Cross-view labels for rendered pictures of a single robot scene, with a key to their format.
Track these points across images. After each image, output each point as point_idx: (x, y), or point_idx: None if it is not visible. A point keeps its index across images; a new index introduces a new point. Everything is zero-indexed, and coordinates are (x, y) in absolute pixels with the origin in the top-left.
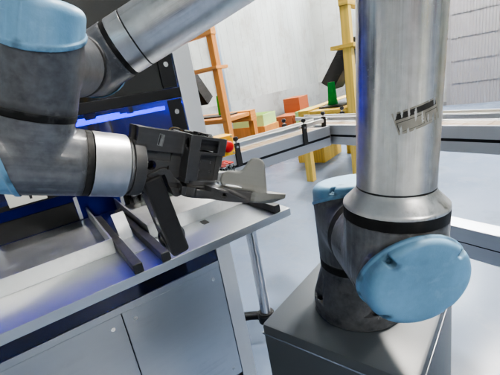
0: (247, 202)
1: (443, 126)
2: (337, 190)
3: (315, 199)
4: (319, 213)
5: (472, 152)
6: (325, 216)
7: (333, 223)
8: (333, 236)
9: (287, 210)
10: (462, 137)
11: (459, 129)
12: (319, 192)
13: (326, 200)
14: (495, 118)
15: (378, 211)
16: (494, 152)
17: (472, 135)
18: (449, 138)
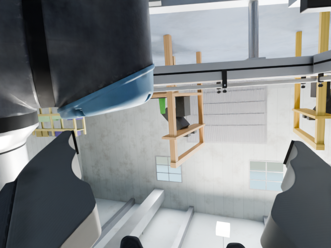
0: (4, 186)
1: (208, 80)
2: (72, 115)
3: (111, 92)
4: (100, 70)
5: (189, 64)
6: (79, 72)
7: (37, 76)
8: (15, 59)
9: (291, 2)
10: (195, 74)
11: (197, 79)
12: (99, 107)
13: (82, 99)
14: (180, 86)
15: None
16: (176, 66)
17: (189, 75)
18: (203, 72)
